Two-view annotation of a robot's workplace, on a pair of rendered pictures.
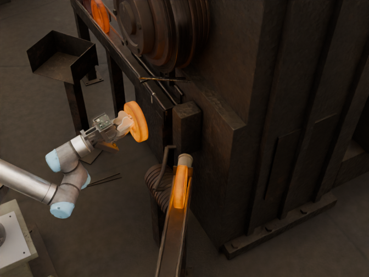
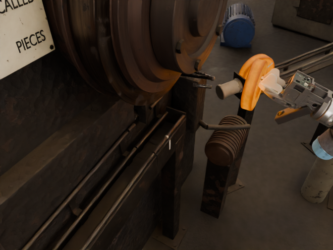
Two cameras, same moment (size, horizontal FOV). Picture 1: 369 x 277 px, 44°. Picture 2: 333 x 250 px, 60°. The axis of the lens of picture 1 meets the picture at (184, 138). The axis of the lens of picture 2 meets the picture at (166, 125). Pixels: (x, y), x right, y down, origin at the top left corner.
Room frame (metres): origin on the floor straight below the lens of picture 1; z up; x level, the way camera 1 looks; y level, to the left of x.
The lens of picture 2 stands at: (1.85, 0.67, 1.32)
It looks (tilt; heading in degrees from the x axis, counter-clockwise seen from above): 41 degrees down; 238
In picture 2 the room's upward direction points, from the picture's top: straight up
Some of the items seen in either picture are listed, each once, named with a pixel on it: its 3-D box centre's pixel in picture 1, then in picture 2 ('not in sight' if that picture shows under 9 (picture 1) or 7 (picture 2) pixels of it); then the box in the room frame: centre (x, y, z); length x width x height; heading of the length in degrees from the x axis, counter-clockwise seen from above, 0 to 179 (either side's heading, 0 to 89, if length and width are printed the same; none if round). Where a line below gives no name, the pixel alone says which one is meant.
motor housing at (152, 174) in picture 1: (167, 216); (221, 170); (1.18, 0.07, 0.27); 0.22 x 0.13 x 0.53; 29
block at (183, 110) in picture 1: (187, 129); (188, 100); (1.33, -0.01, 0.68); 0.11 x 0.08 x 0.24; 119
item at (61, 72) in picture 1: (73, 101); not in sight; (1.85, 0.61, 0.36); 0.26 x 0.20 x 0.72; 64
